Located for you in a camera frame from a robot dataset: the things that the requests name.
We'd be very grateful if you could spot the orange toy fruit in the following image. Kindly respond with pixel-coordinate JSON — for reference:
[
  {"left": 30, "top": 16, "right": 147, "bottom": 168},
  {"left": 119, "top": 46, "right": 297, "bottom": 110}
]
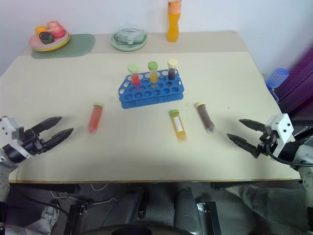
[{"left": 35, "top": 25, "right": 48, "bottom": 37}]

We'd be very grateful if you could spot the dark rounded shape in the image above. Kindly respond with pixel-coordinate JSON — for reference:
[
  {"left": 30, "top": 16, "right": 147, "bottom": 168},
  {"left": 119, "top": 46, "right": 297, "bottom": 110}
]
[{"left": 91, "top": 221, "right": 193, "bottom": 235}]

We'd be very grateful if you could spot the pale green plate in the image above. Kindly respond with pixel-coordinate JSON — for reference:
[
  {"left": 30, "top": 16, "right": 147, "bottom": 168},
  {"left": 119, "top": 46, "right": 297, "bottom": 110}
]
[{"left": 110, "top": 31, "right": 148, "bottom": 52}]

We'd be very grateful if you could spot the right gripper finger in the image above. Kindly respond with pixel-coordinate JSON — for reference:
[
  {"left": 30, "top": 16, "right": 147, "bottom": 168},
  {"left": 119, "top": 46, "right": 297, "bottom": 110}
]
[
  {"left": 238, "top": 118, "right": 267, "bottom": 133},
  {"left": 226, "top": 133, "right": 258, "bottom": 156}
]

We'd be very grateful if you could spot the pink toy peach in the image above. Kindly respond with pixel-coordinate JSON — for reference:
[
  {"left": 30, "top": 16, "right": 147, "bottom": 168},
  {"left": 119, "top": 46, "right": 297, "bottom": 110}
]
[{"left": 46, "top": 21, "right": 67, "bottom": 39}]

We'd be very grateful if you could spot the stack of pastel plates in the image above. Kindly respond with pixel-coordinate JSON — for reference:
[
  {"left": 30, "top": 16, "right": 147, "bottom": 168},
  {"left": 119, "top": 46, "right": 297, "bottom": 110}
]
[{"left": 28, "top": 30, "right": 71, "bottom": 53}]

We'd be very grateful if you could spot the clear bag with white item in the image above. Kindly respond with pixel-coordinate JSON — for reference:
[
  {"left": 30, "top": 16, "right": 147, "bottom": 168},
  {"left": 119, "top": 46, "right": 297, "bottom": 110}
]
[{"left": 113, "top": 27, "right": 147, "bottom": 46}]

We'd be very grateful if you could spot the black table frame bracket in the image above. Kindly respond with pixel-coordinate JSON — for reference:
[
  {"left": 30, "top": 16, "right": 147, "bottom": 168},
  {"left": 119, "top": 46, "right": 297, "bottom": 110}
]
[
  {"left": 195, "top": 200, "right": 222, "bottom": 235},
  {"left": 64, "top": 202, "right": 95, "bottom": 235}
]

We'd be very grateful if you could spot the purple dark panel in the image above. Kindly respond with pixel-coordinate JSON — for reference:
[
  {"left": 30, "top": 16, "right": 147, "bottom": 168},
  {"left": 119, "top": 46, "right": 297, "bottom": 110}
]
[{"left": 275, "top": 44, "right": 313, "bottom": 120}]

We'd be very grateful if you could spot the brown tube cream cap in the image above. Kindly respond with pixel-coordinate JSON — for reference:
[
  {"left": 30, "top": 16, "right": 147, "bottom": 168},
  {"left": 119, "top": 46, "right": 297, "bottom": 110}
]
[{"left": 195, "top": 102, "right": 216, "bottom": 134}]

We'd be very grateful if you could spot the blue ribbed plastic object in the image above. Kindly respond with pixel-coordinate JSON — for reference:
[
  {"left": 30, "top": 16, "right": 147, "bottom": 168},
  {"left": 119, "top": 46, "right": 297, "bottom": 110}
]
[{"left": 266, "top": 67, "right": 290, "bottom": 92}]

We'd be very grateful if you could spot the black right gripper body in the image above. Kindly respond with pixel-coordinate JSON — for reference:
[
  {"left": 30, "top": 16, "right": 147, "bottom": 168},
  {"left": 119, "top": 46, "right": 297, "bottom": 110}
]
[{"left": 253, "top": 125, "right": 279, "bottom": 159}]

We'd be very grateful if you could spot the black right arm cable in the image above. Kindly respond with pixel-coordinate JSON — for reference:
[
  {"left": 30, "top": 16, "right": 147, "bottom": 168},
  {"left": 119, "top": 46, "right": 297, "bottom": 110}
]
[{"left": 266, "top": 143, "right": 297, "bottom": 165}]

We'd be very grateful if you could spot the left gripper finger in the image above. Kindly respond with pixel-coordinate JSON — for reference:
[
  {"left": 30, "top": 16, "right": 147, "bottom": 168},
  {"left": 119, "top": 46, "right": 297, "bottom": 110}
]
[
  {"left": 45, "top": 127, "right": 74, "bottom": 150},
  {"left": 31, "top": 116, "right": 63, "bottom": 135}
]

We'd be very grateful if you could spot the white sneaker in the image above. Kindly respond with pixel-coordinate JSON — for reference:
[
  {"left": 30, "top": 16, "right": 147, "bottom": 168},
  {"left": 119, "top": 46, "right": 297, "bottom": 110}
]
[{"left": 41, "top": 205, "right": 60, "bottom": 234}]

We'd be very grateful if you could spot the green placemat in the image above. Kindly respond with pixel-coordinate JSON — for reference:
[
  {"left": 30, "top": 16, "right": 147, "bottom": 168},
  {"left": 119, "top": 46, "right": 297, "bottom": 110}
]
[{"left": 30, "top": 33, "right": 96, "bottom": 60}]

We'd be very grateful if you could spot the grey trouser leg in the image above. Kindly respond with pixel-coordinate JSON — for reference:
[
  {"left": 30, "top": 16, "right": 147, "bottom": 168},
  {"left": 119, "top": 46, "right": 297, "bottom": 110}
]
[{"left": 224, "top": 185, "right": 308, "bottom": 232}]

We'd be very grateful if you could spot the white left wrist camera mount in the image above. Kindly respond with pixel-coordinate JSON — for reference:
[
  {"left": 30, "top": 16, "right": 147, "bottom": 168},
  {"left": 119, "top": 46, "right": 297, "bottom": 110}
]
[{"left": 0, "top": 116, "right": 25, "bottom": 148}]

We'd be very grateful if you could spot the dark rounded robot leg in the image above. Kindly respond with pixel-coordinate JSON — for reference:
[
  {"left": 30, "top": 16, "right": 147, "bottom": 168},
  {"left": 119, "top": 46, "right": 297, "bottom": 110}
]
[
  {"left": 174, "top": 188, "right": 204, "bottom": 235},
  {"left": 102, "top": 188, "right": 150, "bottom": 229}
]

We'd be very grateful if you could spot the red tube green cap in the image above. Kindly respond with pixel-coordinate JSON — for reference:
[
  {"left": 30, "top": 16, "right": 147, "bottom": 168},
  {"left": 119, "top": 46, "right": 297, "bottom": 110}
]
[
  {"left": 127, "top": 64, "right": 141, "bottom": 86},
  {"left": 88, "top": 101, "right": 106, "bottom": 134}
]

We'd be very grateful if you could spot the orange soda bottle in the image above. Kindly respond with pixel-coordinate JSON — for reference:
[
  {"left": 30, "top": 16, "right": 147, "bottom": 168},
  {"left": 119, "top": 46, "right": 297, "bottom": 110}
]
[{"left": 166, "top": 0, "right": 183, "bottom": 43}]

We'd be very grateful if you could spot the blue test tube rack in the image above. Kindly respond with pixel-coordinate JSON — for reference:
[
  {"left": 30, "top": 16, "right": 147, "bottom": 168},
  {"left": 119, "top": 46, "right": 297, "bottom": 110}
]
[{"left": 118, "top": 69, "right": 185, "bottom": 110}]

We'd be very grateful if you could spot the yellow labelled tube green cap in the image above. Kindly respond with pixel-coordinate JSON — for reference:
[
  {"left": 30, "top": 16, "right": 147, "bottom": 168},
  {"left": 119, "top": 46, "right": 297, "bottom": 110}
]
[{"left": 169, "top": 109, "right": 189, "bottom": 143}]

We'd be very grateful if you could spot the dark purple toy mangosteen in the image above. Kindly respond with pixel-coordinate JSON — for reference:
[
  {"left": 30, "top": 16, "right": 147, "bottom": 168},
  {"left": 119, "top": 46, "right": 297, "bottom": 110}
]
[{"left": 39, "top": 31, "right": 55, "bottom": 45}]

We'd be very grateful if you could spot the dark tube cream cap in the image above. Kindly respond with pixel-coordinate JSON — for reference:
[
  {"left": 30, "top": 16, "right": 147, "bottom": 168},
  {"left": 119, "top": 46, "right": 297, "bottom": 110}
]
[{"left": 167, "top": 58, "right": 179, "bottom": 81}]

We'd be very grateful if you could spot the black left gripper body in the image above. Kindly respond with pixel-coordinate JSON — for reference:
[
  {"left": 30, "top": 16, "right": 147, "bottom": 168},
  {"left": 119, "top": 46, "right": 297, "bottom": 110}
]
[{"left": 22, "top": 127, "right": 50, "bottom": 155}]

